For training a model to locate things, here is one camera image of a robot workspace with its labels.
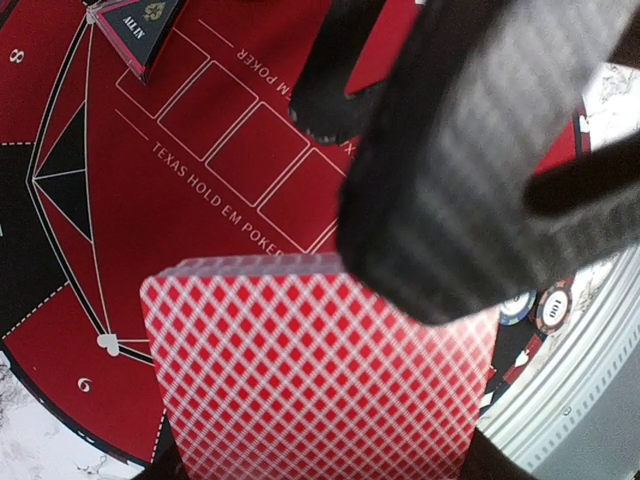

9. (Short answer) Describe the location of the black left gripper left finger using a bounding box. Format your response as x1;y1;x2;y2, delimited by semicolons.
133;445;188;480

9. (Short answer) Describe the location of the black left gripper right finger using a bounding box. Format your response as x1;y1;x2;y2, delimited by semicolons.
467;428;534;480

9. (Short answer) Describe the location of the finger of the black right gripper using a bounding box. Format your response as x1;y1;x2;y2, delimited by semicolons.
523;134;639;218
288;0;385;145

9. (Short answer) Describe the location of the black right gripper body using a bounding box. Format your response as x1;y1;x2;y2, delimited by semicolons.
337;1;639;325

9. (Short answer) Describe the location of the green blue chip stack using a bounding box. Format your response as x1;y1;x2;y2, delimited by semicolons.
499;290;537;326

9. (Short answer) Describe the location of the red playing card deck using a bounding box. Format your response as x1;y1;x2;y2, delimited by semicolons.
140;254;498;479

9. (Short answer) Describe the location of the red black chip stack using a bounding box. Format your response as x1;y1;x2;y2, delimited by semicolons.
534;280;573;335

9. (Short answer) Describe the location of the black triangular all-in marker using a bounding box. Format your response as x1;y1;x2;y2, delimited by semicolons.
86;0;187;84

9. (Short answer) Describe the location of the round red black poker mat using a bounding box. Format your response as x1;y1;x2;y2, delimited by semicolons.
0;0;594;466

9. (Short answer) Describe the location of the aluminium front rail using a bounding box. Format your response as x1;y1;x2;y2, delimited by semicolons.
479;247;639;472

